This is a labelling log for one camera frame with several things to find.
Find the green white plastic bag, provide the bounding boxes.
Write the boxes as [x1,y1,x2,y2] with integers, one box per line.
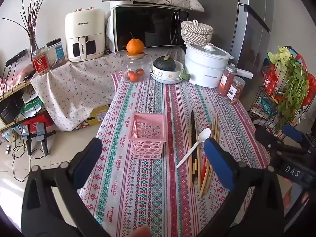
[21,96,45,116]

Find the floral cabinet cloth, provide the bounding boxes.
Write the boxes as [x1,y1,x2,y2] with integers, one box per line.
[31,52,153,132]

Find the yellow cardboard box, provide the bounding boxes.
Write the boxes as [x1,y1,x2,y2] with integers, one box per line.
[76,105,110,130]

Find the glass pot lid white knob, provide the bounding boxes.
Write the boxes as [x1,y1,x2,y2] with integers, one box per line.
[185,42,234,61]

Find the clear glass jar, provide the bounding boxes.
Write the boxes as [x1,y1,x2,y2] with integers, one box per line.
[121,52,151,83]

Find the bundle of dry twigs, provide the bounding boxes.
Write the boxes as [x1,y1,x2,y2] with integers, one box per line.
[2,0,47,40]

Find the black power strip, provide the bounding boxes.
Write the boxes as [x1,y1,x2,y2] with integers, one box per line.
[5,49,27,67]

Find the clear container black lid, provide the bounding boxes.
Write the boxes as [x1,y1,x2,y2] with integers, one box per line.
[46,38,67,67]

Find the red label jar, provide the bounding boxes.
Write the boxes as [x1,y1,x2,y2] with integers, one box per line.
[32,46,51,76]

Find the person's left hand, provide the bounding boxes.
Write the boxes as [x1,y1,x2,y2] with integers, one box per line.
[128,225,151,237]

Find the grey refrigerator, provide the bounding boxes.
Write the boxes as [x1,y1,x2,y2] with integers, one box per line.
[231,0,274,79]

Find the black door microwave oven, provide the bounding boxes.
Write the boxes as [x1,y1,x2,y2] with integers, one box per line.
[110,1,190,52]

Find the jar of red dried berries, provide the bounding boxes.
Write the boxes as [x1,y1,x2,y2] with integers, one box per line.
[218,64,237,97]

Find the pile of bamboo chopsticks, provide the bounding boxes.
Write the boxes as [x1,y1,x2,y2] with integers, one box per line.
[188,114,221,198]

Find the red box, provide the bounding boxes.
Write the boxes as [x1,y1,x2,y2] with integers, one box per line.
[22,115,57,139]

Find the cream air fryer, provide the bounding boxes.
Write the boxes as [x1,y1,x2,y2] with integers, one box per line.
[65,8,106,62]

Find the wooden shelf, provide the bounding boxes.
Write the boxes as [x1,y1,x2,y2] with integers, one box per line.
[0,79,32,131]

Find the jar of dried fruit slices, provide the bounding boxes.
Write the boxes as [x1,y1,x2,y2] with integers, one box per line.
[228,77,246,104]

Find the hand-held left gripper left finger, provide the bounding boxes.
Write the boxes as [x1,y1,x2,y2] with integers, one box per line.
[21,138,111,237]

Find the black wire rack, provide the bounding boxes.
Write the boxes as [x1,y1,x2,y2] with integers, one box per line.
[248,54,316,139]

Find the black cables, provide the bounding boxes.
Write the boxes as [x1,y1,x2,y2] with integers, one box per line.
[5,118,31,181]

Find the dark green pumpkin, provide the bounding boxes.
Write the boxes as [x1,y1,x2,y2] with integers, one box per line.
[153,55,176,72]

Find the glass vase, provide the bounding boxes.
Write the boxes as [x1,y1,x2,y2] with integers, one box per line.
[30,36,40,55]

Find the patterned woven tablecloth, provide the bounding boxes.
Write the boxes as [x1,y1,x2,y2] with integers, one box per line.
[79,69,271,237]

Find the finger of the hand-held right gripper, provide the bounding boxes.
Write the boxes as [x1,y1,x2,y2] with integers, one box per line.
[254,126,284,157]
[281,125,316,153]

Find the pink plastic basket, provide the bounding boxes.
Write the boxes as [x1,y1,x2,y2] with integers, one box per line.
[129,113,166,159]

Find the white plastic spoon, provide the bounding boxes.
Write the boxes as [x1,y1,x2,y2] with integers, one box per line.
[176,129,212,168]

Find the person's right hand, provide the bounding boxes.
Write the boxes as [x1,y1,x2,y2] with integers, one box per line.
[283,189,312,228]

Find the leafy green vegetables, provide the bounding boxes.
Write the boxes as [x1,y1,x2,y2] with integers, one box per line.
[276,54,309,129]

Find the napa cabbage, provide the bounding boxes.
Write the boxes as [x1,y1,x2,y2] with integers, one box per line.
[268,46,293,66]

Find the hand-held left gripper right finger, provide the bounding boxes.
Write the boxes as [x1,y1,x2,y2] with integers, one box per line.
[197,138,285,237]

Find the grey black clamp tool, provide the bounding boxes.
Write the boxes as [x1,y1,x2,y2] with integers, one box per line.
[22,125,33,155]
[35,123,56,157]

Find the teal snack packet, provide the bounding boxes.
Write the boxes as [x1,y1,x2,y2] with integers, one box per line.
[260,96,278,116]

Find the white electric cooking pot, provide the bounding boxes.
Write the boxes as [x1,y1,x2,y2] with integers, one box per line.
[184,42,253,88]

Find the red plastic bag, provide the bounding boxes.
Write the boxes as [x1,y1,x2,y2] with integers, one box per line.
[296,53,316,106]

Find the large orange with stem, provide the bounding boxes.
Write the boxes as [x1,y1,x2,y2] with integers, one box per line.
[126,33,145,55]

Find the red snack bag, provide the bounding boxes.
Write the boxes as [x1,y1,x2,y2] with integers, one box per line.
[262,64,279,94]

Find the woven rope basket with lid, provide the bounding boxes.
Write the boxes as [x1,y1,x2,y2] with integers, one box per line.
[181,20,214,46]

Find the black chopstick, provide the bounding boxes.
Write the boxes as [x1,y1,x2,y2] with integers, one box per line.
[190,110,195,178]
[192,110,197,178]

